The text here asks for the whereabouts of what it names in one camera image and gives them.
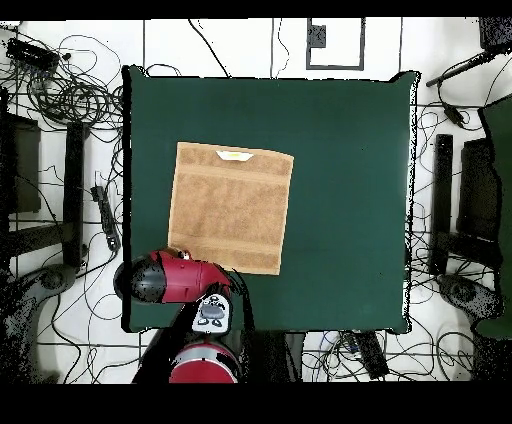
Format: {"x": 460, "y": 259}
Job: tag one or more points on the tan terry towel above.
{"x": 232, "y": 208}

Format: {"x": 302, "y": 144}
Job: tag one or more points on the black power strip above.
{"x": 104, "y": 212}

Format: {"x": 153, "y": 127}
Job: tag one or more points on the dark green table cloth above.
{"x": 340, "y": 200}

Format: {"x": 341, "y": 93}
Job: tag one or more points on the black rectangular box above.
{"x": 372, "y": 356}

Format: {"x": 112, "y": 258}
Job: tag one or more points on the black rectangular device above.
{"x": 30, "y": 54}

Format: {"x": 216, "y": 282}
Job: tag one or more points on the black power adapter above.
{"x": 454, "y": 115}

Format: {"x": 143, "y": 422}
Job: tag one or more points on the black stand pole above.
{"x": 460, "y": 68}

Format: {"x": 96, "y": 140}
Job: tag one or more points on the dark green fabric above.
{"x": 504, "y": 160}

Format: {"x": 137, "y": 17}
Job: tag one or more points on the black square box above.
{"x": 496, "y": 34}

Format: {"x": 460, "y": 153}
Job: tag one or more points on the black pedestal column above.
{"x": 284, "y": 356}

